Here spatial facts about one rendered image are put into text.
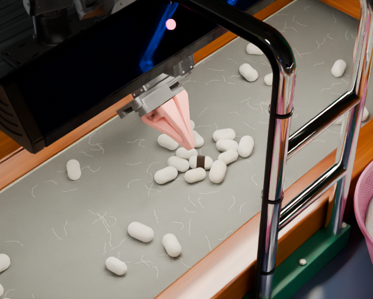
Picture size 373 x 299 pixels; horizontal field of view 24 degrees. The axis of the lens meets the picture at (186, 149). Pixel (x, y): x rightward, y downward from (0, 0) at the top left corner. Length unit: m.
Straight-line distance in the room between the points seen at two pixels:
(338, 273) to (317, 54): 0.42
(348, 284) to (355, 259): 0.05
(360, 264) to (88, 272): 0.38
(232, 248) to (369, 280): 0.21
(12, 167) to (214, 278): 0.35
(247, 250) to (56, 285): 0.25
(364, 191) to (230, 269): 0.25
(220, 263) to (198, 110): 0.32
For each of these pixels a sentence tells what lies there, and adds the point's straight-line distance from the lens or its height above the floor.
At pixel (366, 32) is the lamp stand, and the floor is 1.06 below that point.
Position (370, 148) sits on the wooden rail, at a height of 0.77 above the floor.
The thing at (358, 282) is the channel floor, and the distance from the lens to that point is 1.22.
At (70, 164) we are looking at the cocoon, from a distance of 1.24.
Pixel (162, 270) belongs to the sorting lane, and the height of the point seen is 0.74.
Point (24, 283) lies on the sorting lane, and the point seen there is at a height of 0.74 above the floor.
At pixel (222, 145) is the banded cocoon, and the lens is 1.26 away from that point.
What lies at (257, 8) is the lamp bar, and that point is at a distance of 1.02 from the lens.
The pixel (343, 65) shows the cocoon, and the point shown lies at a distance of 1.43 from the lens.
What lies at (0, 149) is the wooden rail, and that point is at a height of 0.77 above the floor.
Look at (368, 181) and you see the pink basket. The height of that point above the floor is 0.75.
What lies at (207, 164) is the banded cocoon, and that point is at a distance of 1.24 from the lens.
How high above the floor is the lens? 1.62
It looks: 44 degrees down
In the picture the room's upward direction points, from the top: straight up
